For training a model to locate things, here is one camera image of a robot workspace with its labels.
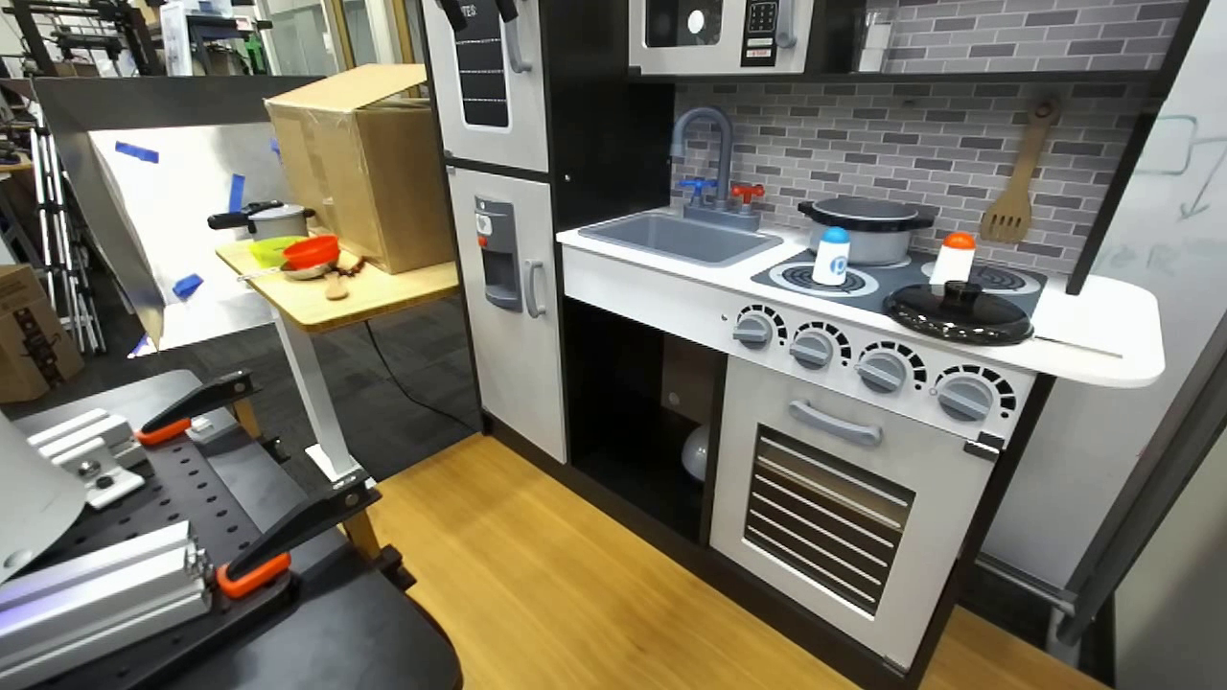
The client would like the white fridge door notes chalkboard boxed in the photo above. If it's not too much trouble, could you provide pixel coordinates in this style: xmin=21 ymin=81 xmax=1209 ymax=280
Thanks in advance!
xmin=418 ymin=0 xmax=553 ymax=180

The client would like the black white toy kitchen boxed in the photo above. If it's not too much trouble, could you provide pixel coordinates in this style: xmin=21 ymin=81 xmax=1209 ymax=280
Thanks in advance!
xmin=418 ymin=0 xmax=1210 ymax=690

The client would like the large brown cardboard box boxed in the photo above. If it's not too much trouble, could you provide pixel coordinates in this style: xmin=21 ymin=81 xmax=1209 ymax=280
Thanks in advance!
xmin=259 ymin=61 xmax=457 ymax=275

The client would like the toy microwave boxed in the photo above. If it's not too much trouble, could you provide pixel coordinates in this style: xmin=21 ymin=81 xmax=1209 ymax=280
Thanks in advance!
xmin=623 ymin=0 xmax=816 ymax=81

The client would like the grey toy faucet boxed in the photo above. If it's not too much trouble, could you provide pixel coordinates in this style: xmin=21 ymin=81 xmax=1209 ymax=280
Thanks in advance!
xmin=666 ymin=105 xmax=765 ymax=234

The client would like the wooden toy piece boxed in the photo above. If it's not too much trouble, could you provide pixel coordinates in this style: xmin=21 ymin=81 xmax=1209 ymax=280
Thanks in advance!
xmin=321 ymin=245 xmax=368 ymax=307

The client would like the red toy bowl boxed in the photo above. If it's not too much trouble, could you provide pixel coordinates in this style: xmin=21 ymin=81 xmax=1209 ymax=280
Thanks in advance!
xmin=281 ymin=234 xmax=346 ymax=275

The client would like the grey toy sink basin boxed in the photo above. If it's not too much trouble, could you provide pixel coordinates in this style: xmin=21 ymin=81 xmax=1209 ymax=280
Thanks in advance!
xmin=576 ymin=209 xmax=785 ymax=270

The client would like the light wooden table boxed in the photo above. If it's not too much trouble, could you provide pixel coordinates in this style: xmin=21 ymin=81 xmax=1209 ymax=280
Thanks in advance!
xmin=209 ymin=234 xmax=465 ymax=490

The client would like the green toy piece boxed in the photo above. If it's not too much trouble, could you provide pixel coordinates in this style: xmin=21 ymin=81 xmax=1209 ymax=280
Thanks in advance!
xmin=244 ymin=234 xmax=304 ymax=274

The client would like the white panel with blue magnets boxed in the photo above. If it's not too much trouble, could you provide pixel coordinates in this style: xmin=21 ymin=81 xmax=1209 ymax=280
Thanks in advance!
xmin=52 ymin=121 xmax=310 ymax=357

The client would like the white fridge door water dispenser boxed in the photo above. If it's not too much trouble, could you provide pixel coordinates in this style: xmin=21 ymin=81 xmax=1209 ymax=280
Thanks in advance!
xmin=443 ymin=164 xmax=572 ymax=470

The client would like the grey stove knob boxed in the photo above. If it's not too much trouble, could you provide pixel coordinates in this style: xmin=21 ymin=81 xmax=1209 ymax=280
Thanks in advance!
xmin=851 ymin=339 xmax=928 ymax=399
xmin=785 ymin=318 xmax=854 ymax=378
xmin=728 ymin=303 xmax=790 ymax=357
xmin=932 ymin=362 xmax=1018 ymax=427

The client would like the white bottle blue cap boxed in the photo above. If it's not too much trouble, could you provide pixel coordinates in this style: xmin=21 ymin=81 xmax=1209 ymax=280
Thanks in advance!
xmin=809 ymin=226 xmax=854 ymax=292

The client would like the grey toy pot with lid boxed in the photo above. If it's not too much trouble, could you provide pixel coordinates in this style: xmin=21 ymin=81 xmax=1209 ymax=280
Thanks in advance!
xmin=793 ymin=191 xmax=938 ymax=270

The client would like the metal folding ladder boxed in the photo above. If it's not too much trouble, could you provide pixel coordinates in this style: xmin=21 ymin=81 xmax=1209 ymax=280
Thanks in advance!
xmin=21 ymin=126 xmax=108 ymax=357

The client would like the black clamp orange tip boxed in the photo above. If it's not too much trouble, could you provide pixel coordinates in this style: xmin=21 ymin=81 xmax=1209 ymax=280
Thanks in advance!
xmin=129 ymin=367 xmax=259 ymax=453
xmin=206 ymin=472 xmax=382 ymax=606

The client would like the white bottle orange cap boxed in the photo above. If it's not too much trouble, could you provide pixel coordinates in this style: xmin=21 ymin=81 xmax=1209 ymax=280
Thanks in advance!
xmin=928 ymin=232 xmax=980 ymax=292

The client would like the small printed cardboard box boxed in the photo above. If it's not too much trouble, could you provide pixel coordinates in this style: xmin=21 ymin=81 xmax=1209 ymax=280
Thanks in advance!
xmin=0 ymin=263 xmax=89 ymax=411

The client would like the wooden slotted spatula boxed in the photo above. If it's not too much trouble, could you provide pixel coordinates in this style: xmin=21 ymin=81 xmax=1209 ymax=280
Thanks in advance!
xmin=976 ymin=98 xmax=1067 ymax=251

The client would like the black pan lid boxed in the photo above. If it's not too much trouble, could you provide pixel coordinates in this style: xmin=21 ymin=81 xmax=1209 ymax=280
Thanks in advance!
xmin=877 ymin=275 xmax=1035 ymax=351

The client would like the black perforated mounting board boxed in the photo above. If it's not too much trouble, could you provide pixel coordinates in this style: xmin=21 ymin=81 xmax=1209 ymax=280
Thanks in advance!
xmin=0 ymin=367 xmax=465 ymax=690

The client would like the large white whiteboard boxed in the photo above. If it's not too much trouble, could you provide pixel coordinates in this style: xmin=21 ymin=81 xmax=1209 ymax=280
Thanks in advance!
xmin=976 ymin=0 xmax=1227 ymax=646

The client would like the long aluminium extrusion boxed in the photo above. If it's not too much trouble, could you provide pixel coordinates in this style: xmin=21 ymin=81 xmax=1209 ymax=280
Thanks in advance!
xmin=0 ymin=518 xmax=216 ymax=690

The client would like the white oven door with slats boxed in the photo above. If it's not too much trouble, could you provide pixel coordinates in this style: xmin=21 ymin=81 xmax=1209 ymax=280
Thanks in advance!
xmin=707 ymin=357 xmax=1006 ymax=675

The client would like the grey saucepan black handle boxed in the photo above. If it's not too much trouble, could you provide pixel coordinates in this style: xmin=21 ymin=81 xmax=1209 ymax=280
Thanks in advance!
xmin=206 ymin=199 xmax=318 ymax=245

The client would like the small aluminium bracket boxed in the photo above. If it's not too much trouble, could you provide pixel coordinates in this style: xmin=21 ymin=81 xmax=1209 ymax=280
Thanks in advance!
xmin=21 ymin=407 xmax=151 ymax=516

